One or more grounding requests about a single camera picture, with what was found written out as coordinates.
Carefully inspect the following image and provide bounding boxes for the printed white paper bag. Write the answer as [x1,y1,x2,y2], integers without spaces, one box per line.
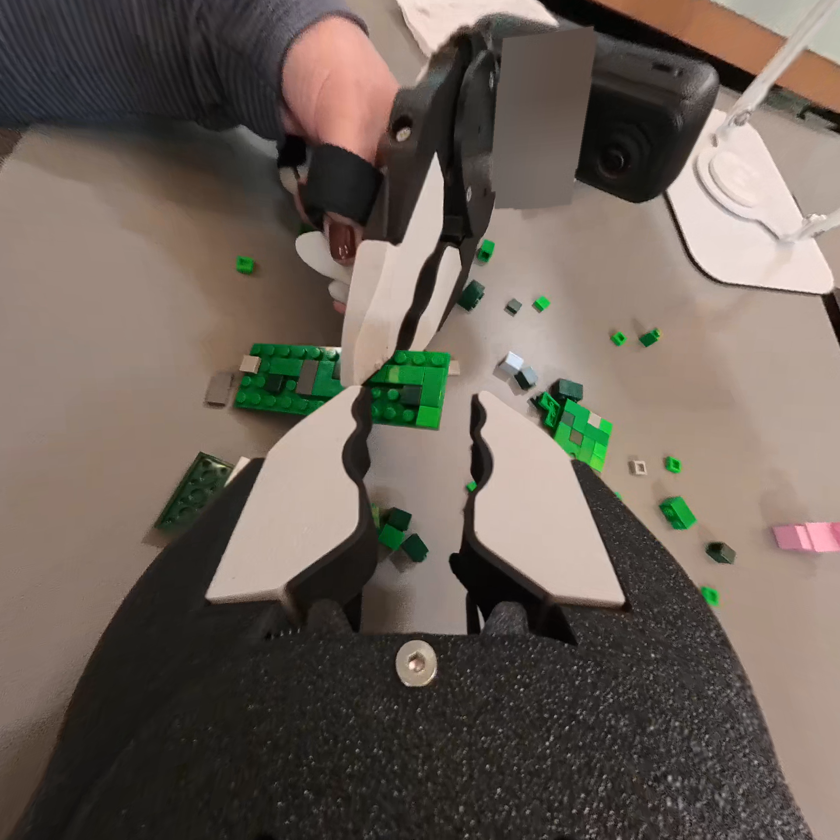
[395,0,560,59]

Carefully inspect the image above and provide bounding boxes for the person's left forearm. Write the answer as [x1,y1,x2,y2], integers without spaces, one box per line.
[0,0,370,140]

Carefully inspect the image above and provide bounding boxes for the green mosaic tile panel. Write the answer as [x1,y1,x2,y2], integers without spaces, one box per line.
[539,392,616,475]

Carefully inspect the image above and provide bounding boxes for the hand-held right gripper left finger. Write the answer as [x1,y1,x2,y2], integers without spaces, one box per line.
[204,386,382,631]

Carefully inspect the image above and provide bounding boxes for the large green brick plate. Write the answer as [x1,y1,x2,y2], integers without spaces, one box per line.
[234,341,454,432]

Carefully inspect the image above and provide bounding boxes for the grey desk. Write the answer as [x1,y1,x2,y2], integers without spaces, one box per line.
[0,0,840,840]

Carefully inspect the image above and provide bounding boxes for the pink brick pig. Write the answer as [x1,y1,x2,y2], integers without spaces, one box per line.
[772,521,840,554]

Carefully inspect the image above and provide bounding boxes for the scattered small green bricks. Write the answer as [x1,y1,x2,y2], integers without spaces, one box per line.
[235,238,739,608]

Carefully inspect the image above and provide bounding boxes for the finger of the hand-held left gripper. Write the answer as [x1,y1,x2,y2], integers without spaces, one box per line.
[399,238,480,353]
[340,156,448,386]

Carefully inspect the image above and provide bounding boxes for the white book stand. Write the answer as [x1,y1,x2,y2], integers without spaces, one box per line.
[663,0,840,296]

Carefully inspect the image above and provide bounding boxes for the person's left hand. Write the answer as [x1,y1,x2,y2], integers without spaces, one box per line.
[281,23,401,316]

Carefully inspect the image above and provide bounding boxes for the dark green brick plate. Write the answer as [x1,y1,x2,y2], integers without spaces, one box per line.
[155,451,236,532]

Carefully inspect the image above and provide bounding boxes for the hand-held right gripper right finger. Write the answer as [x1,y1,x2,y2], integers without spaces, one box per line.
[449,391,629,644]

